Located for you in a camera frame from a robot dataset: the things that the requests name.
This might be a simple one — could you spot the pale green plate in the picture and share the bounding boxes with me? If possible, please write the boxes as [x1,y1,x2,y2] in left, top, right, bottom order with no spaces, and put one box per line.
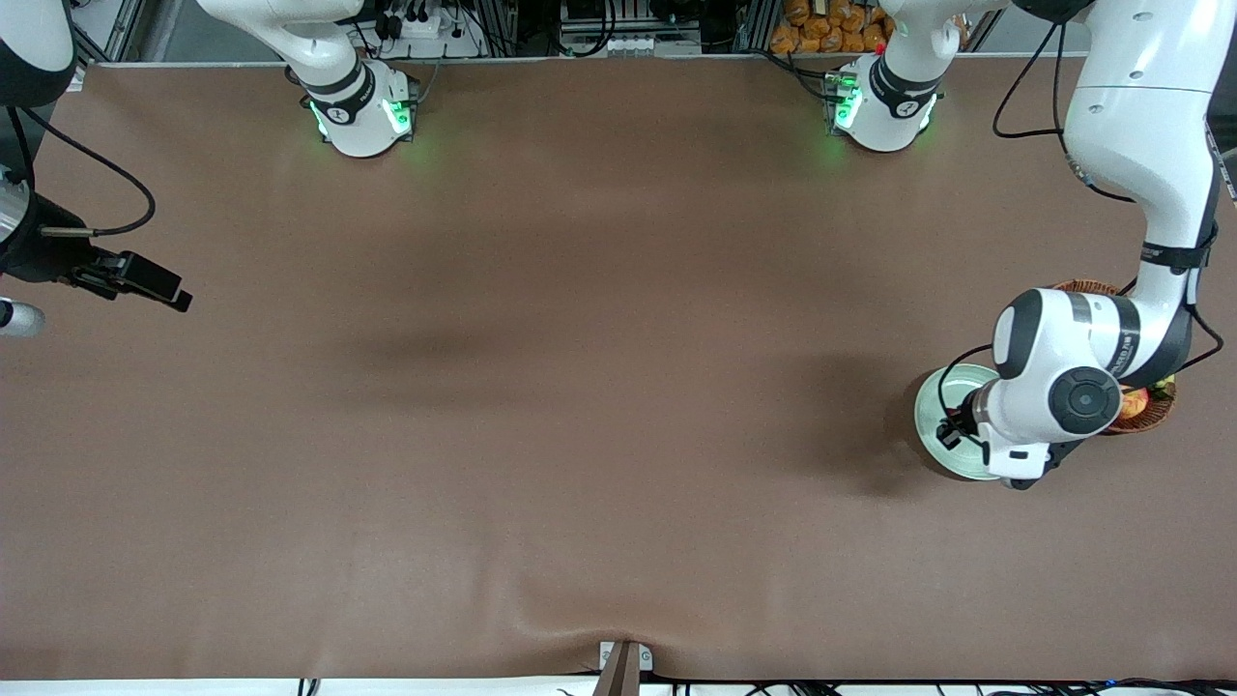
[914,363,1006,481]

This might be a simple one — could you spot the brown wicker basket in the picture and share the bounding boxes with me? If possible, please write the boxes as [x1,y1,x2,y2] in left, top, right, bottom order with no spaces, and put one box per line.
[1049,279,1177,436]

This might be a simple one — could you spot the white power strip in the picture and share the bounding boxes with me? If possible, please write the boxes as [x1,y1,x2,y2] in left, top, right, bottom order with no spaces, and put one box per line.
[379,10,486,59]

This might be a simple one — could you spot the brown table cover cloth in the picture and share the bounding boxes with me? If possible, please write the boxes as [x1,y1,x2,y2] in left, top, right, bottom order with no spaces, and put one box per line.
[0,53,1237,682]

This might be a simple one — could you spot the white connector strip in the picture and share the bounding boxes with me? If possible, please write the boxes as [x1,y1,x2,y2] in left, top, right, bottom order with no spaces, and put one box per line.
[563,34,704,57]

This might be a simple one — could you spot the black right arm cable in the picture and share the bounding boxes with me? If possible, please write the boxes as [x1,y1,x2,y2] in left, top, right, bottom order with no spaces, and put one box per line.
[8,104,158,239]

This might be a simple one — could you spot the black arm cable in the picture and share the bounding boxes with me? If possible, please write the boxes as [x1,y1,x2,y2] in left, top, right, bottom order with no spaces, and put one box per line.
[8,104,158,239]
[993,21,1136,204]

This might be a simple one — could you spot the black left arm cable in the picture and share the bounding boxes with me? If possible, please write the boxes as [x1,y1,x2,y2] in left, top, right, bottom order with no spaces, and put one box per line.
[993,21,1136,204]

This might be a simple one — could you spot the metal table bracket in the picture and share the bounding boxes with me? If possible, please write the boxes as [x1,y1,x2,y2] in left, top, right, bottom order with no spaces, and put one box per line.
[597,640,654,696]

